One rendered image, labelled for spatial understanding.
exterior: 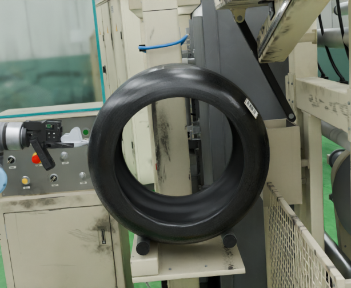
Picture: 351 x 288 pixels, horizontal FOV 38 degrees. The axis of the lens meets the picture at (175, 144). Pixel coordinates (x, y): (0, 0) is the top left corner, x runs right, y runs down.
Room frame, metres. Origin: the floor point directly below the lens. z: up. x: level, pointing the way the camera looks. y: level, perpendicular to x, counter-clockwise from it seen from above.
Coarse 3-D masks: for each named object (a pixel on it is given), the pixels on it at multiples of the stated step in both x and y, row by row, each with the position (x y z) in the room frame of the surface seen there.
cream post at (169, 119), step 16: (144, 0) 1.91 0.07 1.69; (160, 0) 1.92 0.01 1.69; (176, 0) 1.92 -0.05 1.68; (144, 16) 1.92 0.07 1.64; (160, 16) 1.92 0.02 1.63; (176, 16) 1.92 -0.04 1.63; (144, 32) 1.92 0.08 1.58; (160, 32) 1.92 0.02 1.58; (176, 32) 1.92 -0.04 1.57; (160, 48) 1.92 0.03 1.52; (176, 48) 1.92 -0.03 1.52; (160, 64) 1.92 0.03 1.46; (160, 112) 1.92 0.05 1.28; (176, 112) 1.92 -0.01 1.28; (160, 128) 1.92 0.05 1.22; (176, 128) 1.92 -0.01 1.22; (160, 144) 1.92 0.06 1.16; (176, 144) 1.92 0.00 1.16; (160, 160) 1.91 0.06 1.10; (176, 160) 1.92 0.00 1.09; (160, 176) 1.91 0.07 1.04; (176, 176) 1.92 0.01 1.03; (160, 192) 1.92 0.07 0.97; (176, 192) 1.92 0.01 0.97
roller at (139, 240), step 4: (140, 240) 1.57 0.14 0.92; (144, 240) 1.57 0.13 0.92; (148, 240) 1.58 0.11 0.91; (136, 244) 1.57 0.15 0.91; (140, 244) 1.54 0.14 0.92; (144, 244) 1.54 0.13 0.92; (148, 244) 1.55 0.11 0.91; (136, 248) 1.55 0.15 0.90; (140, 248) 1.54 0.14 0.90; (144, 248) 1.54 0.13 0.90; (148, 248) 1.54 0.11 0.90; (140, 252) 1.54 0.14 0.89; (144, 252) 1.54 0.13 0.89; (148, 252) 1.55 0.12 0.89
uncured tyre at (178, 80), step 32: (128, 96) 1.53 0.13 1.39; (160, 96) 1.52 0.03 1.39; (192, 96) 1.52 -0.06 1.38; (224, 96) 1.52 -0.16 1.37; (96, 128) 1.55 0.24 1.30; (256, 128) 1.53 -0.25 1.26; (96, 160) 1.53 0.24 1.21; (256, 160) 1.52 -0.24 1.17; (96, 192) 1.56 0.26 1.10; (128, 192) 1.79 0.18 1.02; (224, 192) 1.79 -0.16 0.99; (256, 192) 1.54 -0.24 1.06; (128, 224) 1.53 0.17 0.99; (160, 224) 1.52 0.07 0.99; (192, 224) 1.52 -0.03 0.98; (224, 224) 1.52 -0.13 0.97
